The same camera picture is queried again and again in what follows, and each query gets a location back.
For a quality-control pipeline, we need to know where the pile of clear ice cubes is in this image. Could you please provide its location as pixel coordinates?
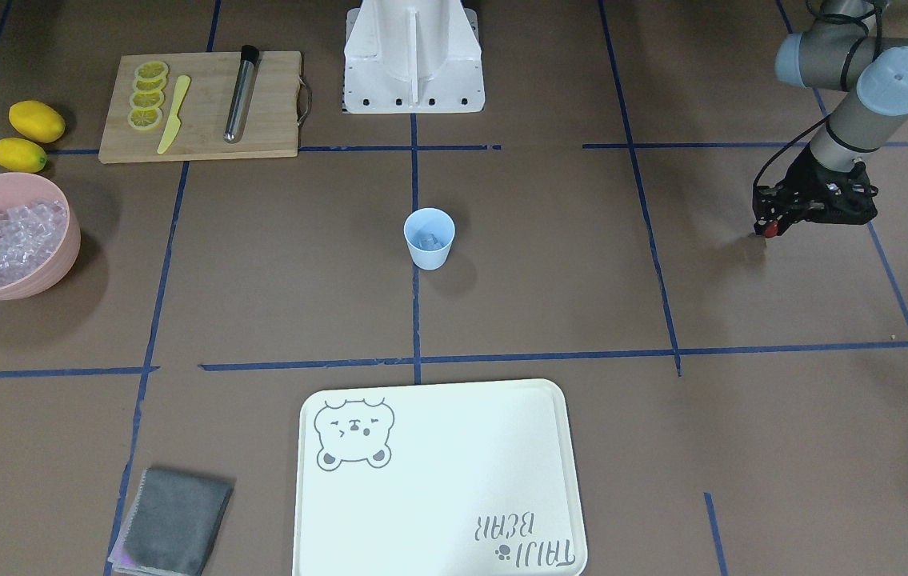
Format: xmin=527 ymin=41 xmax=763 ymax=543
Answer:
xmin=0 ymin=199 xmax=70 ymax=287

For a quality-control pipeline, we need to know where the light blue plastic cup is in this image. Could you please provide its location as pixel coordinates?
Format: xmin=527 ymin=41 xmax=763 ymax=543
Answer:
xmin=403 ymin=207 xmax=457 ymax=270

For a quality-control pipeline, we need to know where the cream bear tray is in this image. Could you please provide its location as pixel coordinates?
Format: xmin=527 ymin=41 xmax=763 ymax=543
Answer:
xmin=292 ymin=378 xmax=589 ymax=575

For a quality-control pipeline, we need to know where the steel muddler black tip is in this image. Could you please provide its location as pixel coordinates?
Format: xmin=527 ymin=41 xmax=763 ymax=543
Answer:
xmin=223 ymin=45 xmax=260 ymax=145

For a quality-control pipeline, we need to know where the wooden cutting board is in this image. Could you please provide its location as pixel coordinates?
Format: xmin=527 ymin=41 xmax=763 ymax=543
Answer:
xmin=98 ymin=51 xmax=308 ymax=164

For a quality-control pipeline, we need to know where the yellow plastic knife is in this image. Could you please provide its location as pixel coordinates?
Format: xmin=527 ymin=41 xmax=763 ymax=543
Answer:
xmin=156 ymin=75 xmax=191 ymax=154

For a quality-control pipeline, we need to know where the grey folded cloth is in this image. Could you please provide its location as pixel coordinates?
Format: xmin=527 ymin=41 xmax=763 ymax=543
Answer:
xmin=107 ymin=467 xmax=234 ymax=575

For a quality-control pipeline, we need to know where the upper yellow lemon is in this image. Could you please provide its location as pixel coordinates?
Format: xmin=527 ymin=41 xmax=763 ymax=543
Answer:
xmin=8 ymin=101 xmax=66 ymax=145

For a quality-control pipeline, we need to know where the yellow lemon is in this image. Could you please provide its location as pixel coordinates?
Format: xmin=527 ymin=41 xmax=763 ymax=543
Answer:
xmin=0 ymin=138 xmax=48 ymax=174
xmin=8 ymin=101 xmax=66 ymax=145

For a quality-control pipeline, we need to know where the lower yellow lemon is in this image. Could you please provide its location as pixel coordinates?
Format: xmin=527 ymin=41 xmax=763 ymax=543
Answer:
xmin=0 ymin=138 xmax=48 ymax=174

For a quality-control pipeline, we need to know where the pink bowl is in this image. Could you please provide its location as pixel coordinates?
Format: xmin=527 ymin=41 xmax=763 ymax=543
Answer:
xmin=0 ymin=172 xmax=81 ymax=300

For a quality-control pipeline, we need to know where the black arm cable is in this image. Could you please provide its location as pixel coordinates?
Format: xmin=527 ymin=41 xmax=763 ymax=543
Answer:
xmin=754 ymin=0 xmax=890 ymax=189

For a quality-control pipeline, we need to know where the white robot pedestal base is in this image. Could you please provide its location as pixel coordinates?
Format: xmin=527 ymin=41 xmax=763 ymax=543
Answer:
xmin=342 ymin=1 xmax=486 ymax=114

